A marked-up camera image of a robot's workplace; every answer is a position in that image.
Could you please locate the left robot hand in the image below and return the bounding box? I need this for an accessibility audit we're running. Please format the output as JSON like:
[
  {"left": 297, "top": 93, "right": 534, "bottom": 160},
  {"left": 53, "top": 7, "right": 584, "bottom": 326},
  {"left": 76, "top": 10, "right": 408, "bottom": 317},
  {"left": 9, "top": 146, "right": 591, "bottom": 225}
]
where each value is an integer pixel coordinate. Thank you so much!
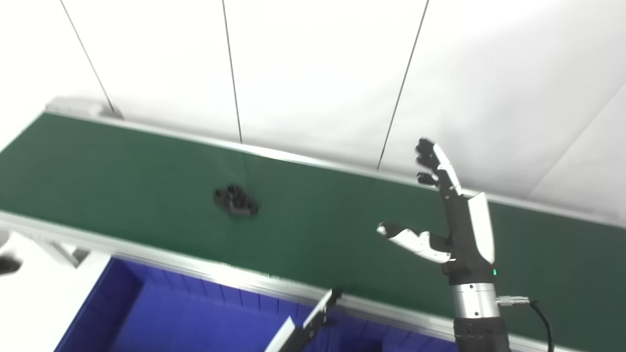
[{"left": 264, "top": 288, "right": 343, "bottom": 352}]

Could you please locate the aluminium conveyor leg bracket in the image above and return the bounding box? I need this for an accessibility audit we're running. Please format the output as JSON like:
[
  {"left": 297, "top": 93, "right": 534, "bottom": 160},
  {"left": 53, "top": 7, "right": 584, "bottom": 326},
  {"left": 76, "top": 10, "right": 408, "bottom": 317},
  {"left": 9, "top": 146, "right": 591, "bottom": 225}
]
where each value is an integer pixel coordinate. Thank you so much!
[{"left": 27, "top": 234, "right": 91, "bottom": 268}]

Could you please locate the green conveyor belt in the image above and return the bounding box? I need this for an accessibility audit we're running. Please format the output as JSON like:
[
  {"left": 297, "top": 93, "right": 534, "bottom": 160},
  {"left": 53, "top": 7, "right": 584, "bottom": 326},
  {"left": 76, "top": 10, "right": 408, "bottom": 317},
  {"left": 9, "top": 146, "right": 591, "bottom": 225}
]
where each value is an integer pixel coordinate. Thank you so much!
[
  {"left": 0, "top": 112, "right": 626, "bottom": 351},
  {"left": 0, "top": 98, "right": 626, "bottom": 352}
]

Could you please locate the black flanged machine part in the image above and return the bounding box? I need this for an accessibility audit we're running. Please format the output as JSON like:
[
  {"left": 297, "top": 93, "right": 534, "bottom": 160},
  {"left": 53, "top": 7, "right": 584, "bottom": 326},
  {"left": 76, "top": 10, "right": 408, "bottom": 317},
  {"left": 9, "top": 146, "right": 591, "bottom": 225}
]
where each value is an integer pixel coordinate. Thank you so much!
[{"left": 213, "top": 184, "right": 259, "bottom": 219}]

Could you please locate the blue plastic bin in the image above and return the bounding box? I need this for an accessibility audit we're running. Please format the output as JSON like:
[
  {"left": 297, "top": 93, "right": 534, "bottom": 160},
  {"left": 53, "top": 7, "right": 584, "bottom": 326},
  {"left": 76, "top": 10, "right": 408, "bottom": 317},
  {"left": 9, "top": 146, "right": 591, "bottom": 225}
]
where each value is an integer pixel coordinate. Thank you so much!
[
  {"left": 54, "top": 257, "right": 316, "bottom": 352},
  {"left": 313, "top": 308, "right": 460, "bottom": 352}
]

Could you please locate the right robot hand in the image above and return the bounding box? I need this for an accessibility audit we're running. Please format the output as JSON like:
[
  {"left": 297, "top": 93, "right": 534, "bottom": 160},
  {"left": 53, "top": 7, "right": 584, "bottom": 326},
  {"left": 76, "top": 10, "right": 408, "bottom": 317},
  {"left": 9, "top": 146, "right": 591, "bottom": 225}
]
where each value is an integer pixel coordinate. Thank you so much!
[{"left": 376, "top": 138, "right": 496, "bottom": 286}]

